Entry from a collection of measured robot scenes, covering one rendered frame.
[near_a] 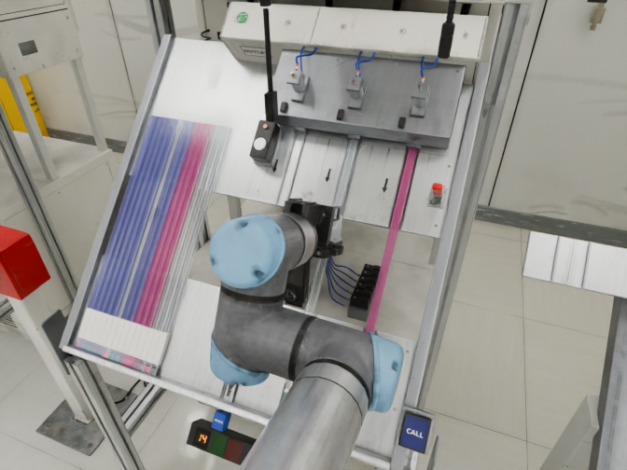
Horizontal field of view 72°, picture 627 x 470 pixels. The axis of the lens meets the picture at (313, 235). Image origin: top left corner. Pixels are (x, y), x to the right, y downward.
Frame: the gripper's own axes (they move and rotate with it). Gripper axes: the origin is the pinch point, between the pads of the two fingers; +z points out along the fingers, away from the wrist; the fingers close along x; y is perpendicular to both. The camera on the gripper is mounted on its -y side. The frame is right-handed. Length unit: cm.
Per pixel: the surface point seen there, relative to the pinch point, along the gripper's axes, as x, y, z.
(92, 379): 50, -44, 1
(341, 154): 1.9, 15.8, 5.8
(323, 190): 3.6, 8.5, 3.6
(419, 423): -21.9, -22.7, -10.5
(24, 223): 124, -25, 41
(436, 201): -17.0, 10.2, 3.5
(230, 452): 8.0, -39.5, -9.9
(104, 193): 124, -13, 77
